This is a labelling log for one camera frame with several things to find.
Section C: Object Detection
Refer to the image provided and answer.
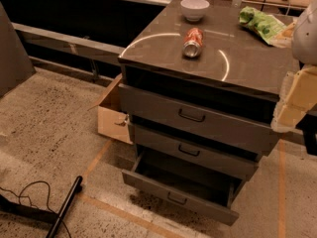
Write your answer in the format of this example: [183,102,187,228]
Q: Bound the grey bottom drawer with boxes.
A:
[122,149,241,226]

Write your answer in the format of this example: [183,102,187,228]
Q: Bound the grey metal drawer cabinet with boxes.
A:
[117,0,305,190]

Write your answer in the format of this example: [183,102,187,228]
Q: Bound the grey panel at left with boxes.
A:
[0,3,36,97]

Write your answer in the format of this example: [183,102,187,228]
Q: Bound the grey drawer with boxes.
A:
[122,149,241,226]
[118,82,281,157]
[128,124,258,180]

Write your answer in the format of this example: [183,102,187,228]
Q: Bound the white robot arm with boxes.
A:
[270,0,317,133]

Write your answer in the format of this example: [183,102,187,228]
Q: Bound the green chip bag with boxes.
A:
[239,6,286,45]

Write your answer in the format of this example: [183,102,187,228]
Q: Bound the black pole on floor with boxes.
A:
[46,176,83,238]

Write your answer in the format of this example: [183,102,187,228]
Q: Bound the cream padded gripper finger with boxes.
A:
[270,64,317,133]

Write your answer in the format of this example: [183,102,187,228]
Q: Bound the grey metal rail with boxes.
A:
[13,23,124,65]

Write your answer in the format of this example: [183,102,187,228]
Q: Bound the red soda can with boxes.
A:
[182,28,203,59]

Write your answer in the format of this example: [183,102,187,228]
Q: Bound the brown cardboard box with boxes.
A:
[90,74,132,144]

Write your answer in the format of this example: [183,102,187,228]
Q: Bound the white ceramic bowl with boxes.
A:
[180,0,210,22]

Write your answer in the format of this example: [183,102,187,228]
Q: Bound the grey top drawer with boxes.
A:
[118,82,281,157]

